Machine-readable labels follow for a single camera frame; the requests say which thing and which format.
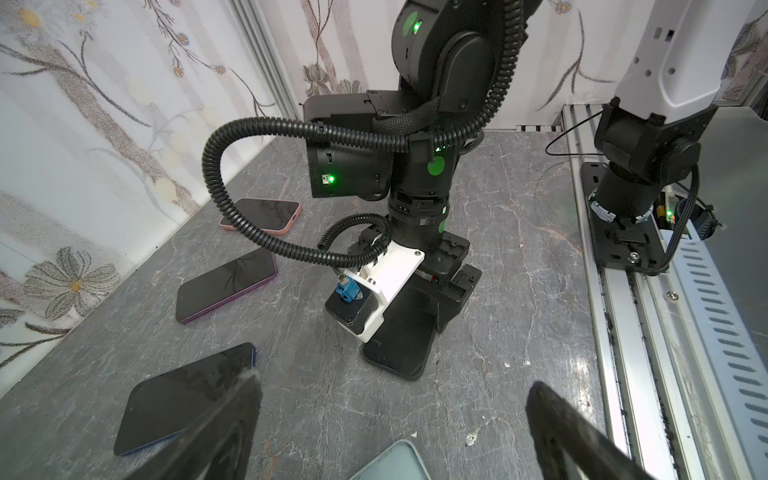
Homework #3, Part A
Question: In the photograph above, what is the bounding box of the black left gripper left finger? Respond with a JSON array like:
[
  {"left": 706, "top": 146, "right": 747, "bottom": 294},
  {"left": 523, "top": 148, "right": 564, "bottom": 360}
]
[{"left": 128, "top": 368, "right": 263, "bottom": 479}]

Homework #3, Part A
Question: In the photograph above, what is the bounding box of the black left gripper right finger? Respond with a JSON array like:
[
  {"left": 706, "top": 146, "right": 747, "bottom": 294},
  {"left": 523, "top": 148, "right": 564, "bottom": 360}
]
[{"left": 525, "top": 381, "right": 650, "bottom": 479}]

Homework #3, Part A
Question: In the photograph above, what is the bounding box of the pink phone case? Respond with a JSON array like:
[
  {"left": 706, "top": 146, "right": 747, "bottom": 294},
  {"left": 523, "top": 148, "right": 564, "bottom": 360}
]
[{"left": 218, "top": 197, "right": 304, "bottom": 236}]

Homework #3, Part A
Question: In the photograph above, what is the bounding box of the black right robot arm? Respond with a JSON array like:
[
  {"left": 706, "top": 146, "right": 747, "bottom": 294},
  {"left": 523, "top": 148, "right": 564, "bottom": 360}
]
[{"left": 202, "top": 1, "right": 753, "bottom": 342}]

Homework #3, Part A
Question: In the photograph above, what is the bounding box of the blue-edged smartphone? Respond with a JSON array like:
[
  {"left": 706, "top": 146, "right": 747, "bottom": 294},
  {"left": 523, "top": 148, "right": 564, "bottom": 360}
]
[{"left": 113, "top": 342, "right": 257, "bottom": 456}]

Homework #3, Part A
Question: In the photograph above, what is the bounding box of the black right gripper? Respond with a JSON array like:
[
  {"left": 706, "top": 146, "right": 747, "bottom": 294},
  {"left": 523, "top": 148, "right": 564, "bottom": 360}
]
[{"left": 347, "top": 233, "right": 482, "bottom": 333}]

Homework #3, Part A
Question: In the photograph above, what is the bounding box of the light blue phone case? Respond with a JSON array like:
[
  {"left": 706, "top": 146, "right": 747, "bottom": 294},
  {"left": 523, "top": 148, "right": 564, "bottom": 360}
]
[{"left": 350, "top": 439, "right": 431, "bottom": 480}]

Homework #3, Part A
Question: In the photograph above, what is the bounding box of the black phone case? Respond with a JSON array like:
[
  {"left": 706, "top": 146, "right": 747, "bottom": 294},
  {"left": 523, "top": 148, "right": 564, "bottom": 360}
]
[{"left": 361, "top": 290, "right": 439, "bottom": 382}]

